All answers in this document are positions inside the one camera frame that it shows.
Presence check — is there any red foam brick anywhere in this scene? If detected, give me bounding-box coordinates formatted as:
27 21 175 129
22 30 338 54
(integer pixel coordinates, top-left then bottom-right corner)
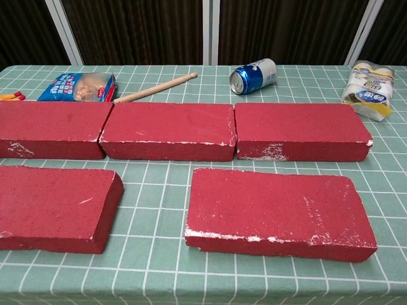
0 100 114 159
184 167 378 263
234 102 373 164
0 165 125 255
99 102 238 163

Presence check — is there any wooden drumstick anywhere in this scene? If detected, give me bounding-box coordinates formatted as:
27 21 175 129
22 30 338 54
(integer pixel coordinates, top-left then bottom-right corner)
113 72 198 104

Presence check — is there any blue white soda can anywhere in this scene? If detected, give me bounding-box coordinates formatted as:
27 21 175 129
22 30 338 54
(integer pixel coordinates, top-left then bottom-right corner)
229 57 278 95

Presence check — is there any green checkered tablecloth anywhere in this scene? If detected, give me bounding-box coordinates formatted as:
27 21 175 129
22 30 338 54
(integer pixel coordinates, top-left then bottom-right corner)
0 65 407 305

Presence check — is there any dark partition panel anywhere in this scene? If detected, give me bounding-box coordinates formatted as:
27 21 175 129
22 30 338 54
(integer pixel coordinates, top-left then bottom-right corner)
62 0 204 66
0 0 69 71
218 0 369 66
359 0 407 66

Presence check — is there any blue snack bag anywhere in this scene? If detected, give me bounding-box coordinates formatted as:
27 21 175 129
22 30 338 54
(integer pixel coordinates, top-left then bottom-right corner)
37 72 118 103

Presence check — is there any pack of white bottles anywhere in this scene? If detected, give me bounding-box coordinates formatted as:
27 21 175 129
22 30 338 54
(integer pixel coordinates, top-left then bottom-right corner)
341 60 396 122

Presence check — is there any yellow rubber chicken toy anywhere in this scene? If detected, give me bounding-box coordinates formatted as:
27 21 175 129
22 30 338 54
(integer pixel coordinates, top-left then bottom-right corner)
0 90 26 102

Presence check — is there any white partition post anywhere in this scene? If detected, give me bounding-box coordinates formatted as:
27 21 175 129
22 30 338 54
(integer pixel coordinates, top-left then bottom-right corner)
44 0 85 66
202 0 221 66
345 0 395 66

